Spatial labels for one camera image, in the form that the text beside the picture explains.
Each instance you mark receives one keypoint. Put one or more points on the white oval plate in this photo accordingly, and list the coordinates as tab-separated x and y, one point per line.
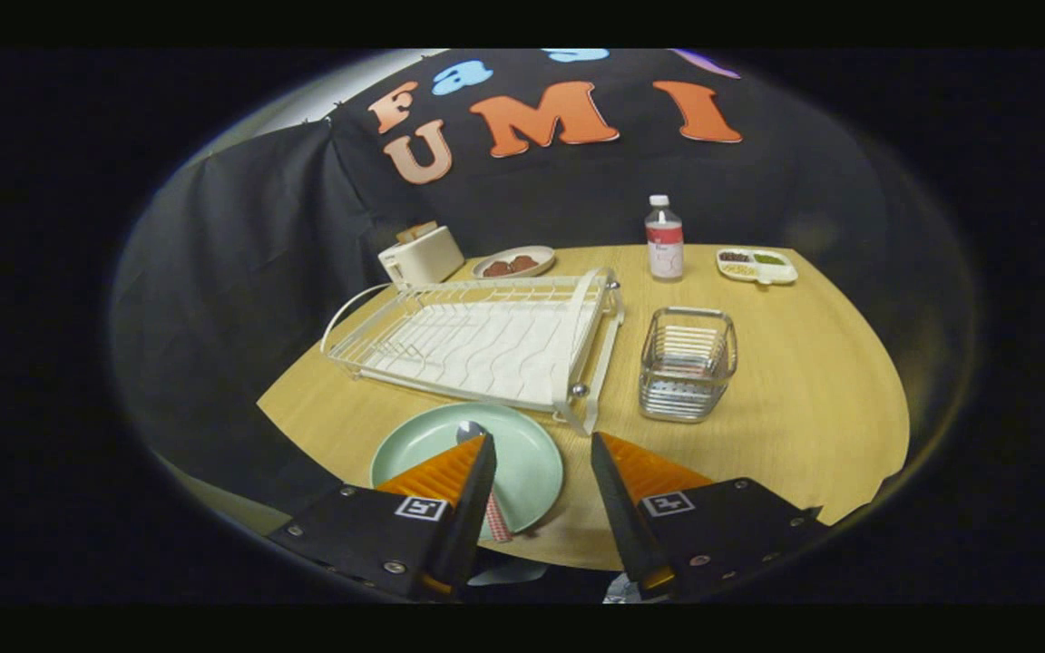
545	254

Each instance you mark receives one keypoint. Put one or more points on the pile of yellow beans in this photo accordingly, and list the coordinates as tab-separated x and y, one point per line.
737	269

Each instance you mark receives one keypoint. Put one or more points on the pile of green peas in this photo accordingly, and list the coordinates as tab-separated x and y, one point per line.
768	258

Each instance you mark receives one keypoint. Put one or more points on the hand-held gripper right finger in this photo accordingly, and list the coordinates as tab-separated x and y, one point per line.
722	526

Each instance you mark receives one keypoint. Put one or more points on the pale green plate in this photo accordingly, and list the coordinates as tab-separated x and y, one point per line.
527	462

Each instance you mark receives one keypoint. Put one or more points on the brown toast slices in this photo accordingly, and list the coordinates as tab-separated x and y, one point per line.
416	231

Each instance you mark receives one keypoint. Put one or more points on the pile of brown beans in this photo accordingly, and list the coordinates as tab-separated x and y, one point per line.
734	258

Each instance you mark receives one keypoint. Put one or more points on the brown meat patty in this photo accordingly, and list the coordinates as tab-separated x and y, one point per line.
524	263
497	268

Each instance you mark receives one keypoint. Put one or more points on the white divided snack tray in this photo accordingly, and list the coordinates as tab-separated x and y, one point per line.
781	272

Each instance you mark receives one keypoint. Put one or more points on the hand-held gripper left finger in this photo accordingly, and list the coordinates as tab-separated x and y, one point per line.
368	535

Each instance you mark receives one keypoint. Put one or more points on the white toaster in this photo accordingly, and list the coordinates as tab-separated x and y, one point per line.
423	261

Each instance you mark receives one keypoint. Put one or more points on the clear bottle red label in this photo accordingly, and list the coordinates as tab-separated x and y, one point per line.
665	249

